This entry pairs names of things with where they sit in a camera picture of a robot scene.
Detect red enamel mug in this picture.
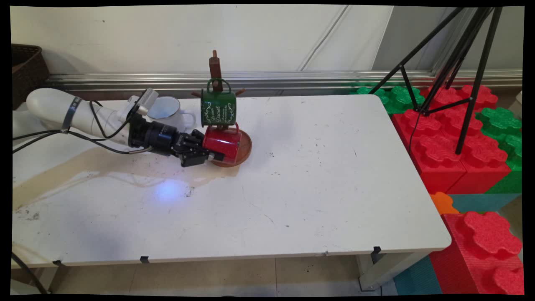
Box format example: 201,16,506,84
202,122,243,163

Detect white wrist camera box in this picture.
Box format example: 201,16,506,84
125,88,160,122

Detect white table leg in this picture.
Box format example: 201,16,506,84
355,250,432,292

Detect black tripod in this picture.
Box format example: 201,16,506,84
368,6,504,155

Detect orange foam piece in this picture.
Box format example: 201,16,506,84
429,191,460,216

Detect thin black tripod cable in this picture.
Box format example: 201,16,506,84
408,110,421,153

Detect green enamel mug with print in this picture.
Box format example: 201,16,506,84
201,78,237,128

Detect white enamel mug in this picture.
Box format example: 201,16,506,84
147,96,196,131

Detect dark wicker basket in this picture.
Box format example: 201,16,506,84
11,44,51,110

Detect flat green foam block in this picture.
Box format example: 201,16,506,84
350,86,425,115

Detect tall green foam block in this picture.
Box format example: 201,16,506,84
476,107,523,194

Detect metal band clamp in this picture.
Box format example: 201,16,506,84
61,96,82,134

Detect large red foam block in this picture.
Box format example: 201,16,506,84
429,211,525,296

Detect wooden mug tree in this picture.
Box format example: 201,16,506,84
191,50,252,168

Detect teal foam mat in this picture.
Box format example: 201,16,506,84
448,193,522,214

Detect red studded foam block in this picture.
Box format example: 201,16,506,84
391,85,513,195

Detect white wall conduit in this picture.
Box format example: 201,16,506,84
298,5,350,71

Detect metal wall rail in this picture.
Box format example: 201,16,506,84
45,70,523,91

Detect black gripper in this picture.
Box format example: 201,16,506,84
129,115,225,168

